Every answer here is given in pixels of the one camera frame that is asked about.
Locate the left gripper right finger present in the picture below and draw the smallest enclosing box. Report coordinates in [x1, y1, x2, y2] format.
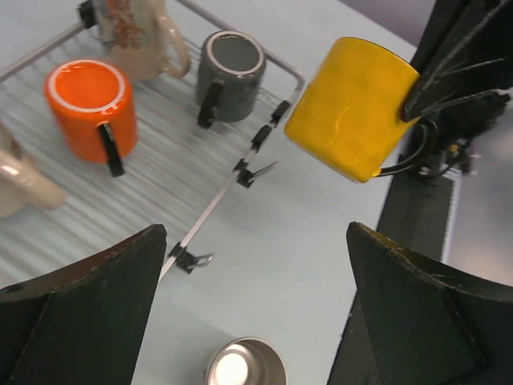
[346, 222, 512, 384]

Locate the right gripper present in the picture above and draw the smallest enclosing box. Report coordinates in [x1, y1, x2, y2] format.
[401, 1, 512, 140]

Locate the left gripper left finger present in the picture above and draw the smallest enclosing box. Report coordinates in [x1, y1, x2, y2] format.
[1, 225, 167, 384]

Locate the yellow mug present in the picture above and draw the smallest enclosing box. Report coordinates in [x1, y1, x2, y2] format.
[284, 37, 438, 183]

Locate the beige floral mug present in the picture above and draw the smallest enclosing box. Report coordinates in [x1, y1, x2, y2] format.
[1, 124, 66, 217]

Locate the stainless steel cup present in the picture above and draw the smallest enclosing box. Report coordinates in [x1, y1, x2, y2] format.
[204, 337, 289, 385]

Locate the orange mug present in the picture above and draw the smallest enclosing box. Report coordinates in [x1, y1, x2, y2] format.
[44, 58, 138, 177]

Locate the dark grey mug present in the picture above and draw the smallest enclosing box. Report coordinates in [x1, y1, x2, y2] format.
[196, 30, 266, 128]

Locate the beige patterned mug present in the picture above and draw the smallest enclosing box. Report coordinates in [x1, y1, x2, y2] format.
[92, 0, 191, 81]

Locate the metal wire dish rack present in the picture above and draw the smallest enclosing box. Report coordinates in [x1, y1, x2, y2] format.
[1, 21, 305, 286]

